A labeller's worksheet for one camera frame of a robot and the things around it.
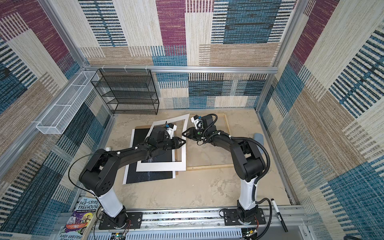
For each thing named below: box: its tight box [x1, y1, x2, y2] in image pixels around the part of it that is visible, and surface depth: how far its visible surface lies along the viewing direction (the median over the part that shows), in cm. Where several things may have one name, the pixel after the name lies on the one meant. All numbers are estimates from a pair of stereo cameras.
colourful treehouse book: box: [57, 197, 100, 240], surface depth 73 cm
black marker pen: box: [271, 198, 288, 233], surface depth 75 cm
